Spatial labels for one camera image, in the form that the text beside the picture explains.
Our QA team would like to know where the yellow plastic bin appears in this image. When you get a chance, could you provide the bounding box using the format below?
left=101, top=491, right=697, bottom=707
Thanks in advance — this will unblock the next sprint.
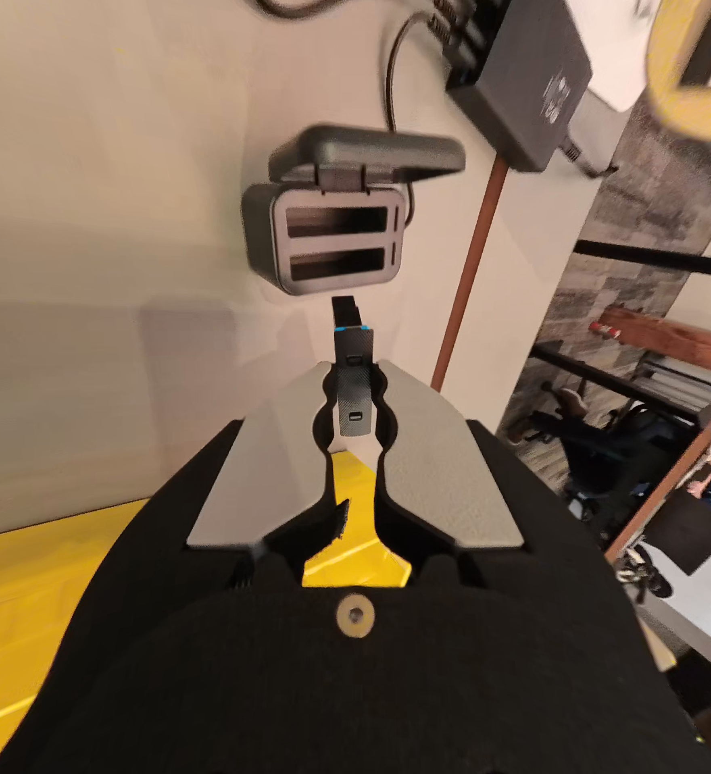
left=0, top=450, right=413, bottom=774

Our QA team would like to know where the wooden edged desk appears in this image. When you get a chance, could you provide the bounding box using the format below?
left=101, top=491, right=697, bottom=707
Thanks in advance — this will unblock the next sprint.
left=603, top=399, right=711, bottom=672

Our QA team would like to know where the black metal pole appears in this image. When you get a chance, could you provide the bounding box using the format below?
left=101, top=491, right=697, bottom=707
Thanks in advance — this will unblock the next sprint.
left=575, top=239, right=711, bottom=279

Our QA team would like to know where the wooden beam leg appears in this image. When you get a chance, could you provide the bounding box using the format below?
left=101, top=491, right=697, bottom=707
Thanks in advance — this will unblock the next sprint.
left=597, top=305, right=711, bottom=364

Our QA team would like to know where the black usb charging hub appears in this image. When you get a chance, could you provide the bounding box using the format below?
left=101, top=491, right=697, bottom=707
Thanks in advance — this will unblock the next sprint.
left=428, top=0, right=593, bottom=174

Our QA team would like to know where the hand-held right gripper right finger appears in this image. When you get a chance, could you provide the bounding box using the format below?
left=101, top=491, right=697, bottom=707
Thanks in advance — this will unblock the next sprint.
left=372, top=359, right=525, bottom=584

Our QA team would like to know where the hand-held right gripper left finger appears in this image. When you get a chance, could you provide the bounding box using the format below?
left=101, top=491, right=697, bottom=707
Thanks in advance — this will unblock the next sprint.
left=186, top=360, right=351, bottom=584

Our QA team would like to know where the blue trimmed black battery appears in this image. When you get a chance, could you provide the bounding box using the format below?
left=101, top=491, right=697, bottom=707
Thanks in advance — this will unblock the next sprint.
left=331, top=295, right=374, bottom=437

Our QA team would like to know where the wooden instruction board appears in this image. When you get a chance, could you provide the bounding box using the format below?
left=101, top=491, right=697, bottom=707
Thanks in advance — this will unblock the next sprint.
left=644, top=0, right=711, bottom=144

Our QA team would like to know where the black battery charger case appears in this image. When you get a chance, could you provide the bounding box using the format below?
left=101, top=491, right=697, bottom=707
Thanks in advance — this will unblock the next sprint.
left=240, top=124, right=468, bottom=297

